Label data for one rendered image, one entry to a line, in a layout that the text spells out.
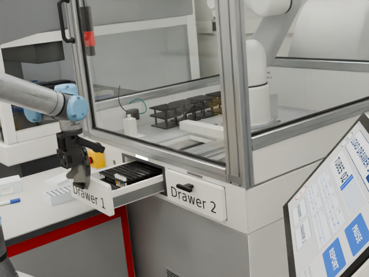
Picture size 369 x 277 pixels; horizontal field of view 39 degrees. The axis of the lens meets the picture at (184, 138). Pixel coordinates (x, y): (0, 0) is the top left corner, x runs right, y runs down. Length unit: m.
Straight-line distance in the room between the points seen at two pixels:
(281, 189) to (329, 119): 0.30
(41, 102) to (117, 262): 0.88
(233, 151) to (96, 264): 0.84
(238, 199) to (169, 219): 0.41
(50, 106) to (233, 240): 0.69
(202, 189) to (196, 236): 0.21
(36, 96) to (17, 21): 1.09
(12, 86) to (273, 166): 0.79
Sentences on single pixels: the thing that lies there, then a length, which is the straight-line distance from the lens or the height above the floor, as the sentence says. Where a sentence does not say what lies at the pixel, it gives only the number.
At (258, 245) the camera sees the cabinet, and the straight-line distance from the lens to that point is 1.66.
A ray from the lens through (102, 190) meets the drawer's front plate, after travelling 1.76.
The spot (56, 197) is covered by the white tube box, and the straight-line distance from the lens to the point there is 2.11.
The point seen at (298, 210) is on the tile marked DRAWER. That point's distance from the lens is 1.25.
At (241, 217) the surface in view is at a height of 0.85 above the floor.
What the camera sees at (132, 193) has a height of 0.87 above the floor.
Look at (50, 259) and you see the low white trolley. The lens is 2.02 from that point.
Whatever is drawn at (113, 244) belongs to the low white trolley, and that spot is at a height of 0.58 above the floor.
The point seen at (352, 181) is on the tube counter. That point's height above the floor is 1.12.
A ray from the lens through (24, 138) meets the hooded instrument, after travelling 2.61.
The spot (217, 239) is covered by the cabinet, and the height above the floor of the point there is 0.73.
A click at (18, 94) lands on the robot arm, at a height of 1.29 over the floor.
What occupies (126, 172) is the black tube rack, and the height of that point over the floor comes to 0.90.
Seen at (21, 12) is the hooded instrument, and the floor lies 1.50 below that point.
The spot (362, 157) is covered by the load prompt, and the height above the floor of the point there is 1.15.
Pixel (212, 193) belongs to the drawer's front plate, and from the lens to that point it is 1.64.
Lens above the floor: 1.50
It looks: 15 degrees down
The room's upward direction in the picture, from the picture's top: 5 degrees counter-clockwise
